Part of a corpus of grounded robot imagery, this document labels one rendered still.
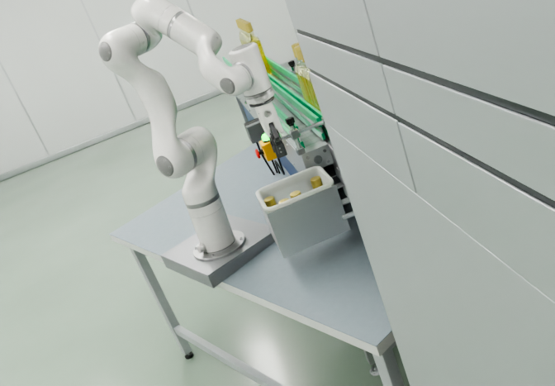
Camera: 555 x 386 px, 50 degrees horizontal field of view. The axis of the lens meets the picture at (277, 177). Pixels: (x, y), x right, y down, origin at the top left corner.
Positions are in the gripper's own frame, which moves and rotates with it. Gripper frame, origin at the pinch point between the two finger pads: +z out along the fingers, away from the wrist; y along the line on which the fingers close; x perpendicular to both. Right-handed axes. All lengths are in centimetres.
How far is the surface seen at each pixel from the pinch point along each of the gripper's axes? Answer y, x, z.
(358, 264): -13.4, -9.6, 38.8
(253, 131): 78, 1, 16
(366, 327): -42, -2, 39
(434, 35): -122, -5, -47
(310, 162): 10.0, -9.0, 12.0
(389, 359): -44, -5, 50
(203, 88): 606, 18, 98
